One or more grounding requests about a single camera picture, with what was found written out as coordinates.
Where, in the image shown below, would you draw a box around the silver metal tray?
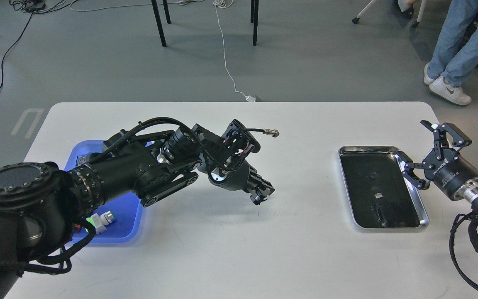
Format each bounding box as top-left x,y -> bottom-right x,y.
338,146 -> 430,232

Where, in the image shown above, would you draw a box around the black robot arm image-left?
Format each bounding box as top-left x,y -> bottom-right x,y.
0,117 -> 279,299

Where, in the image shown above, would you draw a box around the white chair base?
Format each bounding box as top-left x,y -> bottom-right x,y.
352,0 -> 426,29

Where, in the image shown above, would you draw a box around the black table leg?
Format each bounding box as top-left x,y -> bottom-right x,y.
151,0 -> 171,47
250,0 -> 259,46

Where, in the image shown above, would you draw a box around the black table leg left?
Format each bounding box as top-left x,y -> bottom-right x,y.
151,0 -> 171,47

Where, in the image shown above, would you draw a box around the black table leg right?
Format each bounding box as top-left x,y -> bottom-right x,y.
250,0 -> 259,46

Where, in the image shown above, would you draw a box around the blue plastic tray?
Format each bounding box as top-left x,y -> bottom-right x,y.
64,140 -> 143,245

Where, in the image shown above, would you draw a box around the white power cable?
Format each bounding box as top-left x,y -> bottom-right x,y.
213,0 -> 256,103

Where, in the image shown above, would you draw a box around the person legs in jeans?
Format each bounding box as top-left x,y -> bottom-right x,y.
423,0 -> 478,106

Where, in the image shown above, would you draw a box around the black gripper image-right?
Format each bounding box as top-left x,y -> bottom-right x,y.
396,120 -> 478,202

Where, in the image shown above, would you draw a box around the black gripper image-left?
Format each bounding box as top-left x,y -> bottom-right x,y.
210,162 -> 275,206

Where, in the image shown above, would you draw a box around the green white push button switch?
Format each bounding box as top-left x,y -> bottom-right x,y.
86,211 -> 116,235

